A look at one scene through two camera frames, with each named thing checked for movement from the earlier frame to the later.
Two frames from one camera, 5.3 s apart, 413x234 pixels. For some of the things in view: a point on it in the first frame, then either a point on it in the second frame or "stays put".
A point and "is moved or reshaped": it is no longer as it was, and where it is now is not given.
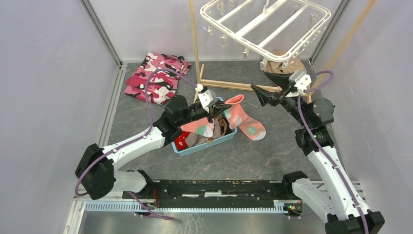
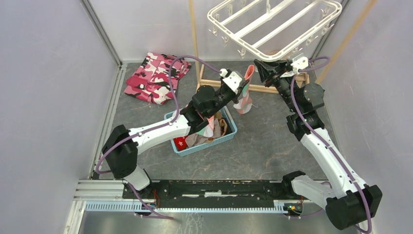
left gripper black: (219, 107) to (235, 100)
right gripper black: (282, 80) to (279, 68)
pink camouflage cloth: (162, 84) stays put
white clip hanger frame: (280, 30) is moved or reshaped
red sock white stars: (180, 143) stays put
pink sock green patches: (236, 117) to (245, 104)
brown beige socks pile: (219, 129) stays put
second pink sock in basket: (203, 127) stays put
